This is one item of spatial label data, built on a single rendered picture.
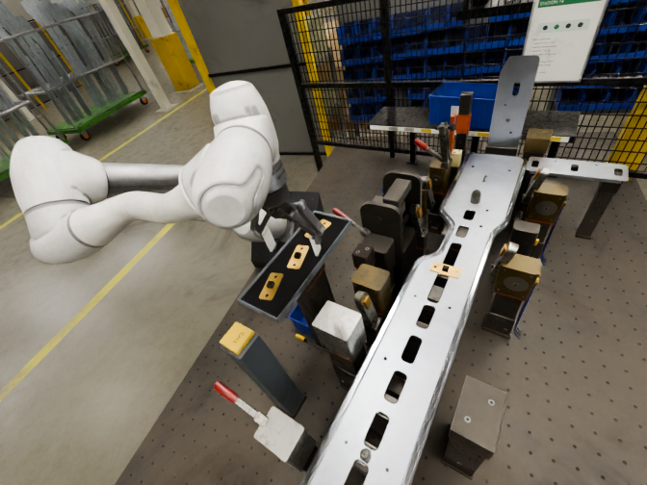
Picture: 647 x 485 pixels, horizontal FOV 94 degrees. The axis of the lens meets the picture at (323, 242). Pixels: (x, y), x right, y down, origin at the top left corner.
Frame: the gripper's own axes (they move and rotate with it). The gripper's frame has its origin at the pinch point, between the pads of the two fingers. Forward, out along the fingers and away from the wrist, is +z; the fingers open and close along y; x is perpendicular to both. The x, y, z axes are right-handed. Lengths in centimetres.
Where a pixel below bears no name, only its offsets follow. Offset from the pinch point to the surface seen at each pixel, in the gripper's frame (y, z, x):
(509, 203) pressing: 58, 20, 46
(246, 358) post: -3.3, 7.9, -28.3
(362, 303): 19.2, 10.7, -7.6
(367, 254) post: 17.2, 10.0, 8.4
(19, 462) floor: -185, 120, -81
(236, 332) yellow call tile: -6.6, 4.0, -24.4
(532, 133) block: 68, 14, 82
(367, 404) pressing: 23.6, 20.0, -28.1
